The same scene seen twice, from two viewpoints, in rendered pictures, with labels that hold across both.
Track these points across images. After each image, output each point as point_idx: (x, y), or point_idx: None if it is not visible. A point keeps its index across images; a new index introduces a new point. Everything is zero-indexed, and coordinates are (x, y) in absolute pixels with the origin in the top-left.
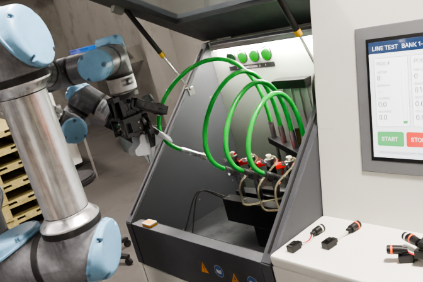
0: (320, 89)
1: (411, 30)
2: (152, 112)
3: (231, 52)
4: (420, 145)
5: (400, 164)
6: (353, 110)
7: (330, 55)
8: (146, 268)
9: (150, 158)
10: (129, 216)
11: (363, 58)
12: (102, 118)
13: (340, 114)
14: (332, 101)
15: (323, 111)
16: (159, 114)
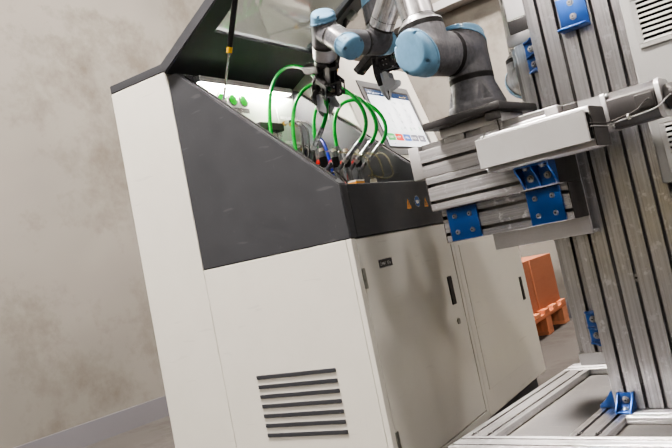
0: (354, 108)
1: (375, 87)
2: (364, 68)
3: (212, 91)
4: (400, 139)
5: (399, 149)
6: (372, 121)
7: (351, 90)
8: (359, 241)
9: (390, 95)
10: (335, 179)
11: (365, 95)
12: (336, 56)
13: (368, 123)
14: (362, 115)
15: (361, 121)
16: (366, 71)
